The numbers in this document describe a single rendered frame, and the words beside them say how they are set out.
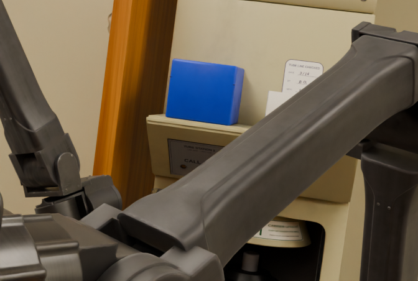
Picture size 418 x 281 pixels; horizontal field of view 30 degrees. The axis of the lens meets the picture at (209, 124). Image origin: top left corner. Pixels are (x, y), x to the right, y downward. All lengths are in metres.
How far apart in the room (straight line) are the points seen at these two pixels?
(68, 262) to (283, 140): 0.21
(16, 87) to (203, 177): 0.54
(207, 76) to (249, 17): 0.15
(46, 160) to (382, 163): 0.47
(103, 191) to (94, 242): 0.69
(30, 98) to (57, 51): 0.76
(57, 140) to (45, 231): 0.64
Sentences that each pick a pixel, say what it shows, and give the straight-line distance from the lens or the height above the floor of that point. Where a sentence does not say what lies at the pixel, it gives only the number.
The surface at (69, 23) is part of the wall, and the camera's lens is 1.80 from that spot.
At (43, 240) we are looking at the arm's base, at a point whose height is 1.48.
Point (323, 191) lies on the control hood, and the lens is 1.23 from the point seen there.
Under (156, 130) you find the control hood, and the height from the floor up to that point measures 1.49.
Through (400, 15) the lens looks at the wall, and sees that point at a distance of 1.71.
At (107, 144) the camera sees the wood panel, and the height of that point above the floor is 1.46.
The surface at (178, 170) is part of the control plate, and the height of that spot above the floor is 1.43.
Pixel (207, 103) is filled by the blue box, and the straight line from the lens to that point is 1.17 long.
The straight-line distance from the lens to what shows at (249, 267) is 1.37.
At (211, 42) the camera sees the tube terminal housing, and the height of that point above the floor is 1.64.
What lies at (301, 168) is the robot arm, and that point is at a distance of 0.58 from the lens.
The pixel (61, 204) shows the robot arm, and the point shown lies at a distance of 1.08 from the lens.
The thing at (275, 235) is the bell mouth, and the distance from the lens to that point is 1.31.
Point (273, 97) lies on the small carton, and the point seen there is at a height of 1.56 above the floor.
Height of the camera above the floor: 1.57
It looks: 3 degrees down
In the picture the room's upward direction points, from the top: 7 degrees clockwise
